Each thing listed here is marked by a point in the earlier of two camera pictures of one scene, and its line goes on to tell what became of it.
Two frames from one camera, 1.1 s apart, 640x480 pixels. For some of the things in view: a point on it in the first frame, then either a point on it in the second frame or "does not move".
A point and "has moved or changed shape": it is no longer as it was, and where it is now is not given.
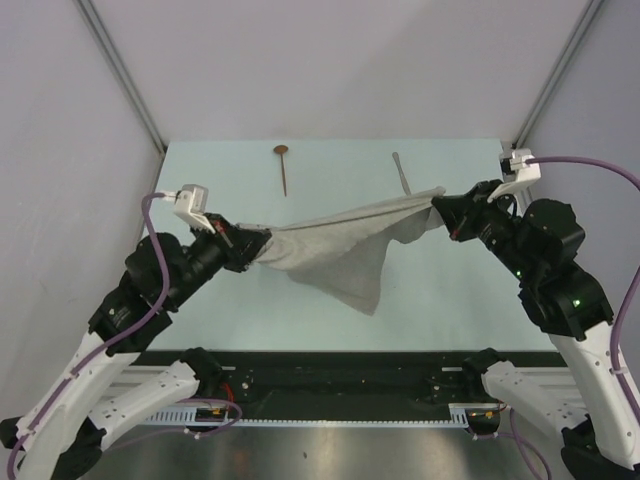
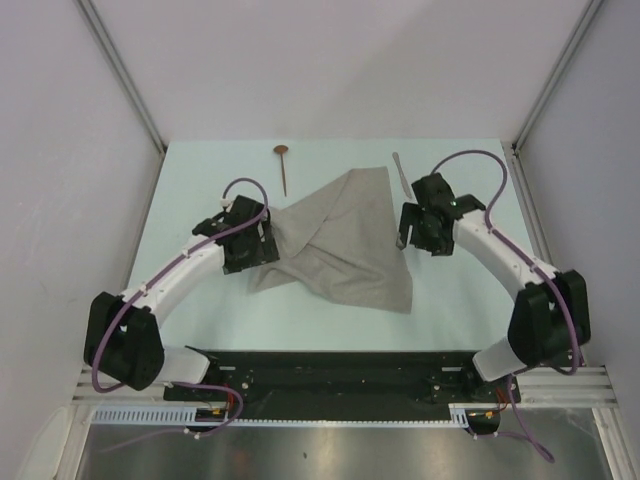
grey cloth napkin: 344,253 has moved or changed shape
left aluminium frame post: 117,61 does not move
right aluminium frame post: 585,23 does not move
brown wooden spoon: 281,149 does not move
